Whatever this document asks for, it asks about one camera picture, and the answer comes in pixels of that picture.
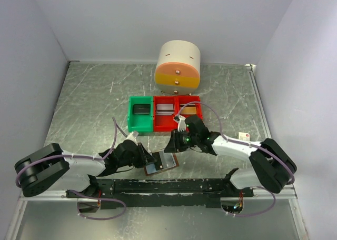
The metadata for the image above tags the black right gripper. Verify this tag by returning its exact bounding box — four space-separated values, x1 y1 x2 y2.
164 128 199 153

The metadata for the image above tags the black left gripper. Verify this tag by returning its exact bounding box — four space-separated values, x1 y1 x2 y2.
118 142 157 168

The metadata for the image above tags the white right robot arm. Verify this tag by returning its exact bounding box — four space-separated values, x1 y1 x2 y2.
164 115 297 197

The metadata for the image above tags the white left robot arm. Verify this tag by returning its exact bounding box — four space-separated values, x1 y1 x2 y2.
14 138 156 197

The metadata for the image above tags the silver card in bin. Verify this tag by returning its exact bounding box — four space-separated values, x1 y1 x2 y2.
156 104 174 116

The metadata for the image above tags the gold card in bin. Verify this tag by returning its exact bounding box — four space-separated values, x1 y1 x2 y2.
180 104 197 115

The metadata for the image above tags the black card in bin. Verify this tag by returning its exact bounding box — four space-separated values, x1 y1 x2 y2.
132 104 151 115

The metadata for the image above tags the white small card box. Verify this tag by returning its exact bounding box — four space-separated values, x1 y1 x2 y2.
238 132 250 142

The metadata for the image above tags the red bin middle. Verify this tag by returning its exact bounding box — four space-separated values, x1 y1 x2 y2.
153 96 178 132

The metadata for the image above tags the green bin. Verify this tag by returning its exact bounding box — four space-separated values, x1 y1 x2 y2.
127 96 153 133

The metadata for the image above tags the white round drawer cabinet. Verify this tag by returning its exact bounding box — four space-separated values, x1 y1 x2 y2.
154 40 201 95

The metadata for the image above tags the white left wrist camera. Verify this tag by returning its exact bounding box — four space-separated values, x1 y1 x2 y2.
126 131 138 144

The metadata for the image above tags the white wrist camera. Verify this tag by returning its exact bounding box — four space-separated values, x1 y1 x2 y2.
126 131 138 144
174 115 187 132

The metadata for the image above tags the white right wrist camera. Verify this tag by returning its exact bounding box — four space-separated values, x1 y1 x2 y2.
174 115 187 132

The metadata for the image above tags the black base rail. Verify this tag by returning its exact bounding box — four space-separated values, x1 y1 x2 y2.
65 178 255 214

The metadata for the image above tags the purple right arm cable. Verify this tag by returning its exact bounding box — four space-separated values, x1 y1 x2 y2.
173 101 295 186

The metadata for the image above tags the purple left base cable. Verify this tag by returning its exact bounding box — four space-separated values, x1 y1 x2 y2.
67 189 127 221

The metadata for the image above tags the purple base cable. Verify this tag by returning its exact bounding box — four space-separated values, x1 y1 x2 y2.
225 186 276 217
67 189 127 221

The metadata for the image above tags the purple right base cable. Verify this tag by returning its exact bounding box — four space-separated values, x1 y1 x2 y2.
225 186 276 217

